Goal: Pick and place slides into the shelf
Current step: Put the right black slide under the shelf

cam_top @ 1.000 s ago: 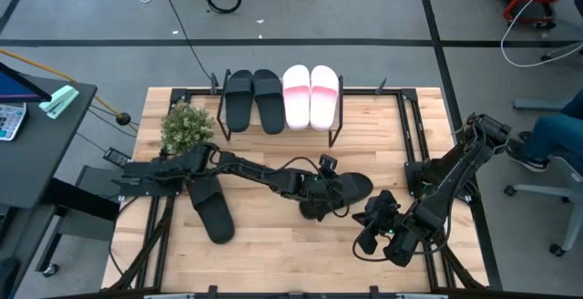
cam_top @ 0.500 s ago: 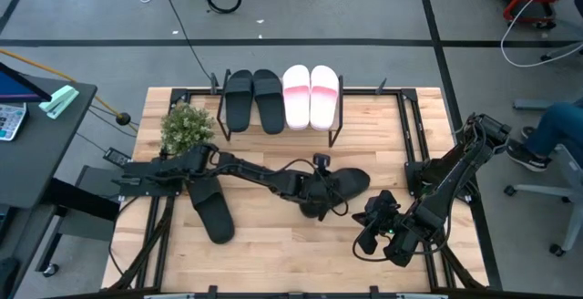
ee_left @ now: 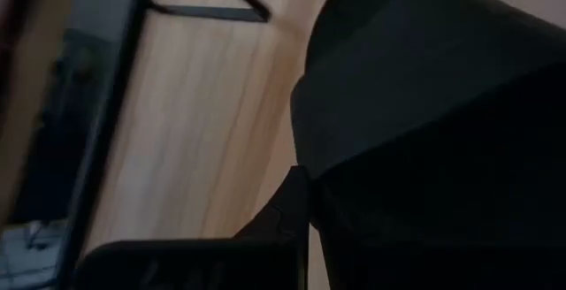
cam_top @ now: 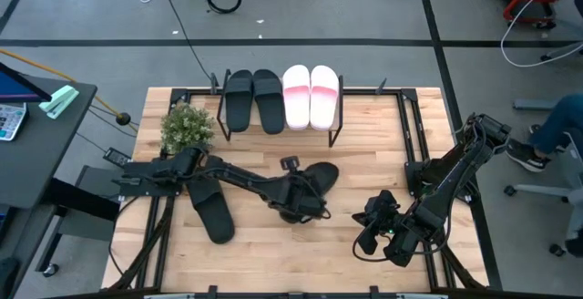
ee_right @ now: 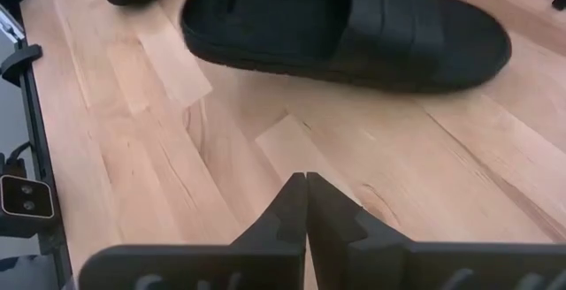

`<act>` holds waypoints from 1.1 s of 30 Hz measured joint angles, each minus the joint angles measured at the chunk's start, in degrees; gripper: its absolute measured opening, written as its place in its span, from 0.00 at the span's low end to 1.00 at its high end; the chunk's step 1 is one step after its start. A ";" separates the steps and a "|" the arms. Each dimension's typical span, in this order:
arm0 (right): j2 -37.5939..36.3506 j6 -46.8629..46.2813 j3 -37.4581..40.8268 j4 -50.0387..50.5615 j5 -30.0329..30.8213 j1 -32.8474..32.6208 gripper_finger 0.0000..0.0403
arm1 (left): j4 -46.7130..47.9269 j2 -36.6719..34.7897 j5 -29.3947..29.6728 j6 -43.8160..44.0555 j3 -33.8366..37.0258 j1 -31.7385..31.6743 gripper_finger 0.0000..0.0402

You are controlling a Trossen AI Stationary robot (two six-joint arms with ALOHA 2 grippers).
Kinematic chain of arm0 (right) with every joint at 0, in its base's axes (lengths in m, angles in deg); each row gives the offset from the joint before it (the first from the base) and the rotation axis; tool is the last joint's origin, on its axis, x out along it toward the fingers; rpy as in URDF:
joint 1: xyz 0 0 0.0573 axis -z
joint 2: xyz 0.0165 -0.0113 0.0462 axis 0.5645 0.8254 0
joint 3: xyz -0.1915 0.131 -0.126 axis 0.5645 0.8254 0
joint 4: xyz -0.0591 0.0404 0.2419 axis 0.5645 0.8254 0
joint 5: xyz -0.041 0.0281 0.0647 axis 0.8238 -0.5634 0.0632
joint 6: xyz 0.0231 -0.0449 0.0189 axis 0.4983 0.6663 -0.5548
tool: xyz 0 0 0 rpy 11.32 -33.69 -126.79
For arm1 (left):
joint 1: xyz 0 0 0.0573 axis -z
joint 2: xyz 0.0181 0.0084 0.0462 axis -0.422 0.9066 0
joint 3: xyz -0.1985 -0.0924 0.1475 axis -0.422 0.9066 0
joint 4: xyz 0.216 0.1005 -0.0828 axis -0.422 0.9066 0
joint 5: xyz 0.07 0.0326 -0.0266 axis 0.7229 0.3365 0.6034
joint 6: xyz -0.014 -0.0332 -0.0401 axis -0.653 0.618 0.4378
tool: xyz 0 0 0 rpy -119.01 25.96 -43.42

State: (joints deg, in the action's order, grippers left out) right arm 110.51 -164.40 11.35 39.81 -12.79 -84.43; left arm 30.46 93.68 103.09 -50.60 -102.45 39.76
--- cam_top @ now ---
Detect grey office chair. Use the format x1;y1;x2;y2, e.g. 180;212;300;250
503;129;583;258

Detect yellow cable with black knob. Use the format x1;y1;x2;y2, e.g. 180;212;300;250
0;47;139;132

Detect green potted plant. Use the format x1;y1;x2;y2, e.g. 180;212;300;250
159;102;217;155

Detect mint green stapler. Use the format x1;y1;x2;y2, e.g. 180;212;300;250
38;85;80;120

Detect wooden shelf with black frame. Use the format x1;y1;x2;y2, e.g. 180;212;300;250
216;68;345;149

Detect grey calculator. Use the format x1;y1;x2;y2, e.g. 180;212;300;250
0;102;29;142

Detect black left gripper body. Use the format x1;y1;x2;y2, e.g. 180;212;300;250
271;175;328;222

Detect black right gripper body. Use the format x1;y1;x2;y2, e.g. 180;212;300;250
383;216;414;268

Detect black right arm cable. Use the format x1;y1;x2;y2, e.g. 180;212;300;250
352;225;452;263

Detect black power adapter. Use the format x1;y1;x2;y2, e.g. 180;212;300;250
103;147;133;167

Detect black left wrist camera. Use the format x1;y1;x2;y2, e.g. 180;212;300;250
279;154;302;173

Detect pink slide sandal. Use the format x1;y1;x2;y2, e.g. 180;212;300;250
310;65;341;132
281;64;312;131

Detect long white floor cable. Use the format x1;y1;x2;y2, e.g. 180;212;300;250
499;0;583;68

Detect long black floor cable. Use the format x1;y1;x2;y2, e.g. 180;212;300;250
156;0;214;84

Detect black slide sandal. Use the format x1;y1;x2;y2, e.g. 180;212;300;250
186;178;236;245
252;68;287;136
224;68;254;133
278;160;341;225

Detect person's shoe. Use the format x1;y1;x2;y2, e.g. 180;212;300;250
505;137;551;173

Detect black metal rig frame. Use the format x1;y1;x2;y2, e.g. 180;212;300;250
102;77;491;299

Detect person's leg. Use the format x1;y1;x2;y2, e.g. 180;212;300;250
527;92;583;157

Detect black side desk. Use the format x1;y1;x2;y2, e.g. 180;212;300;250
0;74;120;278

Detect dark computer monitor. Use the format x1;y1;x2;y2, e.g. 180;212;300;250
0;61;53;105

